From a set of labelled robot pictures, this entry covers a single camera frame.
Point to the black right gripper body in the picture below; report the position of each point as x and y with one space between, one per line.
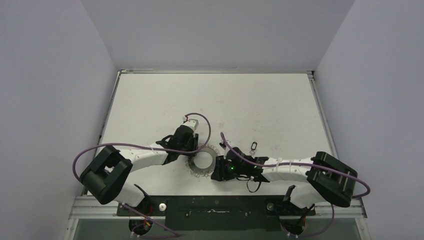
222 166

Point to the metal disc with keyrings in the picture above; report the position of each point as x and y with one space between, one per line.
204 162

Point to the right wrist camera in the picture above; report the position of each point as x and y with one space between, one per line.
228 149

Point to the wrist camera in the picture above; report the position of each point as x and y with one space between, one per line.
190 123
228 149

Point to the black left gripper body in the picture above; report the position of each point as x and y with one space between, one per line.
191 144

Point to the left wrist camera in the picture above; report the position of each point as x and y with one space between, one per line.
190 123

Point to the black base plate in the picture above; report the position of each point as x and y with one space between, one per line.
222 213

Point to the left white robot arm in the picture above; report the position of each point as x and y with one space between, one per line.
106 176

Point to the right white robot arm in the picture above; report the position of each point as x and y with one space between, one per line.
321 178

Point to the aluminium frame rail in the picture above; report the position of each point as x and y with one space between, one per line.
87 207

